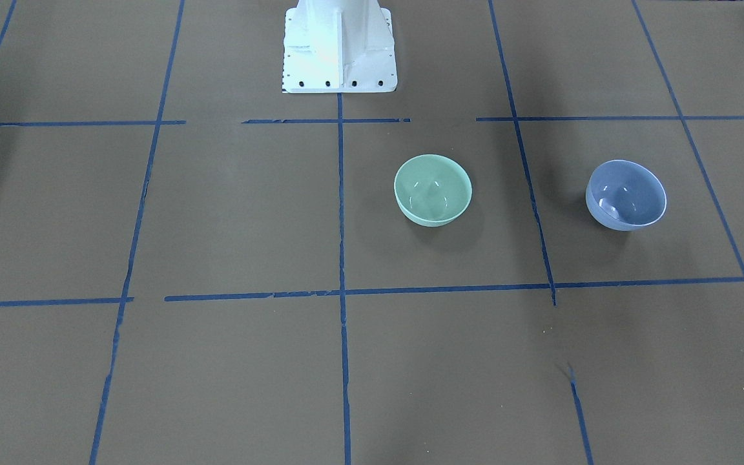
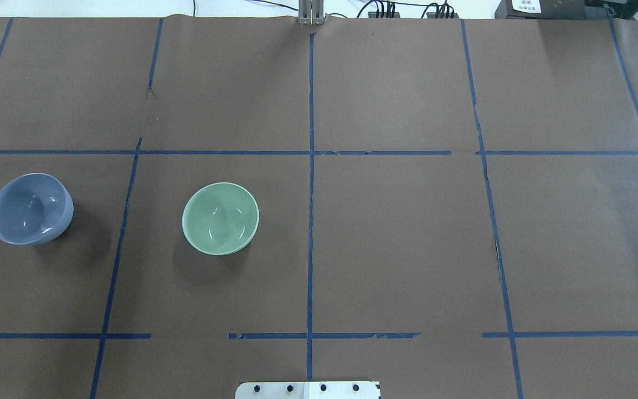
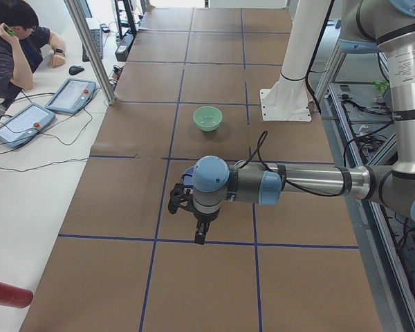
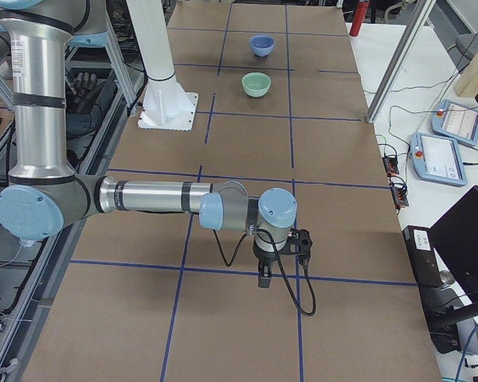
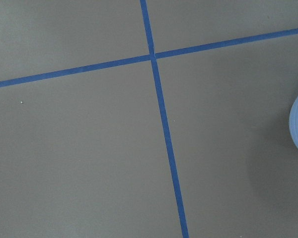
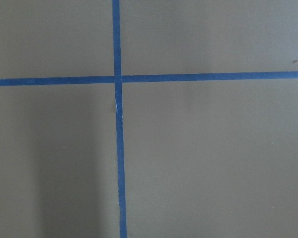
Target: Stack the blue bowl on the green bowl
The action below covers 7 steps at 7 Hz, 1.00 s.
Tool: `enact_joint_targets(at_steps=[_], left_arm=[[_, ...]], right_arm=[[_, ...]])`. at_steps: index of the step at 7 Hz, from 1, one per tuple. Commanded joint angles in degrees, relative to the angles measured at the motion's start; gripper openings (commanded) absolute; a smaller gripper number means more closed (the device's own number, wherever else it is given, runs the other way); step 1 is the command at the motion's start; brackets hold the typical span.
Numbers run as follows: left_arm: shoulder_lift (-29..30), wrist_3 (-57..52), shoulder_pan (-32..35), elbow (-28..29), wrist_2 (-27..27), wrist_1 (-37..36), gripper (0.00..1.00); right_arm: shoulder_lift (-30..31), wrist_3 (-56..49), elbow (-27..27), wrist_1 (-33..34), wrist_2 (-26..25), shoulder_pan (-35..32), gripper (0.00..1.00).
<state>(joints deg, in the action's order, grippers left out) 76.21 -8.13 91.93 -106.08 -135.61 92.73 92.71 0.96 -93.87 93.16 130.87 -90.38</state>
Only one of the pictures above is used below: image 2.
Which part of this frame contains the blue bowl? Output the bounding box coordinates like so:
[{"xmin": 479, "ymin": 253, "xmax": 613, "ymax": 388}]
[{"xmin": 0, "ymin": 173, "xmax": 74, "ymax": 247}]

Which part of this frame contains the green bowl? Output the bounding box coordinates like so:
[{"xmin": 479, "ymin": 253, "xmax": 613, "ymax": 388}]
[{"xmin": 181, "ymin": 182, "xmax": 259, "ymax": 256}]

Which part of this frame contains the black power strip left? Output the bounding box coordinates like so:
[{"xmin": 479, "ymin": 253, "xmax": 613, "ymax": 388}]
[{"xmin": 366, "ymin": 1, "xmax": 400, "ymax": 19}]

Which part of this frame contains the black power strip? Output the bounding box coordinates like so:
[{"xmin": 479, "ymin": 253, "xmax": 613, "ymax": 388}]
[
  {"xmin": 366, "ymin": 1, "xmax": 400, "ymax": 19},
  {"xmin": 421, "ymin": 1, "xmax": 459, "ymax": 19}
]

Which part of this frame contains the black power strip right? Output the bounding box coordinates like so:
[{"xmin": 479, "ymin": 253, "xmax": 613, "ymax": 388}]
[{"xmin": 421, "ymin": 1, "xmax": 459, "ymax": 19}]

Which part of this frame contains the black device with label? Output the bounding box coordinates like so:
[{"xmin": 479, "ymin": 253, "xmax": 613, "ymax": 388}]
[{"xmin": 494, "ymin": 1, "xmax": 608, "ymax": 21}]

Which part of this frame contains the grey metal camera post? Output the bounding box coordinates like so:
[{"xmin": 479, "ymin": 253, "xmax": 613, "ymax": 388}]
[{"xmin": 298, "ymin": 0, "xmax": 326, "ymax": 25}]

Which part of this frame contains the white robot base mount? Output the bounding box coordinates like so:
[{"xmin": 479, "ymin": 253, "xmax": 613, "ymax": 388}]
[{"xmin": 235, "ymin": 381, "xmax": 382, "ymax": 398}]

